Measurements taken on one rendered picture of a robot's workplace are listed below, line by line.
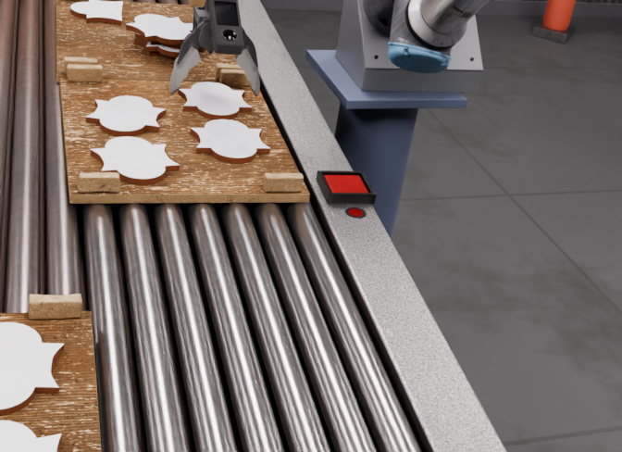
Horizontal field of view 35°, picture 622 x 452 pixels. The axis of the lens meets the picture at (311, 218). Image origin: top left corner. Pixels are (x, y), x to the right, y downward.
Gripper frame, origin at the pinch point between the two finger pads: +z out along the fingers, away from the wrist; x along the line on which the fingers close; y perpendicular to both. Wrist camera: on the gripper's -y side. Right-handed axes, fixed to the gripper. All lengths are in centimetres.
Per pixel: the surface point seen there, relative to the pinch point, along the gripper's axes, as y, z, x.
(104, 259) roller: -46, 6, 22
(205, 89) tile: 3.4, -0.2, 1.0
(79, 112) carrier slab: -4.6, 1.4, 23.0
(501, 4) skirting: 340, 66, -222
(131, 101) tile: -2.4, 0.1, 14.4
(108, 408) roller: -74, 8, 23
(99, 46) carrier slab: 24.6, -0.5, 17.9
